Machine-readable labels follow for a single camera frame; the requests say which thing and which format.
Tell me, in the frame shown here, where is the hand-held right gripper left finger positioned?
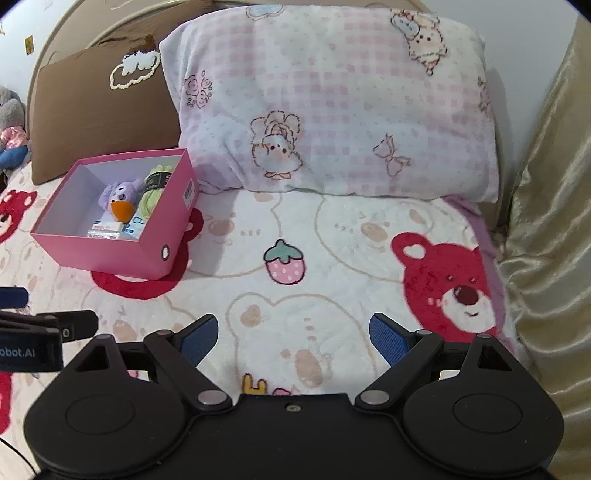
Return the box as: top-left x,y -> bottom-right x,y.
73,314 -> 232,414

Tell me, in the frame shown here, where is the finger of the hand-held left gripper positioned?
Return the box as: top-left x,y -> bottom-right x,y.
0,309 -> 99,343
0,286 -> 29,310

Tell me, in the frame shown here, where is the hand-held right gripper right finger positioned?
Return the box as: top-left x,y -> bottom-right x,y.
355,312 -> 514,410

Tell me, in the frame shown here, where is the pink cardboard box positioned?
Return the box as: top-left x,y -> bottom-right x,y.
30,148 -> 201,281

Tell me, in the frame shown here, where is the clear plastic floss box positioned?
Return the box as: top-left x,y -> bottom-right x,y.
87,220 -> 126,241

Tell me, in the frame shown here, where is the large blue wet wipes packet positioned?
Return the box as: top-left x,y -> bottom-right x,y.
122,216 -> 147,241

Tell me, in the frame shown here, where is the purple plush toy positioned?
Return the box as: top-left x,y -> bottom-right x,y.
97,179 -> 145,214

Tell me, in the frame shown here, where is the green yarn ball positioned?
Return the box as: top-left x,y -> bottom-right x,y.
135,158 -> 175,221

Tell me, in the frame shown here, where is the bear print blanket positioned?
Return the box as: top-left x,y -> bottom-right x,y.
0,165 -> 532,439

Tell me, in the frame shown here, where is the grey plush toy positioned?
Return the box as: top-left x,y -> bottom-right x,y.
0,84 -> 31,175

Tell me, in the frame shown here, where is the brown pillow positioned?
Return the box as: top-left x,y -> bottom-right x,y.
27,36 -> 184,186

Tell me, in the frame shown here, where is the gold satin cloth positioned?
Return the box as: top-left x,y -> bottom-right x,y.
498,25 -> 591,418

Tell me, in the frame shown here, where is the pink checked pillow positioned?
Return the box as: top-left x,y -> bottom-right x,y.
158,4 -> 502,205

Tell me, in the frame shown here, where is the beige bed headboard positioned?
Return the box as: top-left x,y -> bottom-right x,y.
24,0 -> 218,95

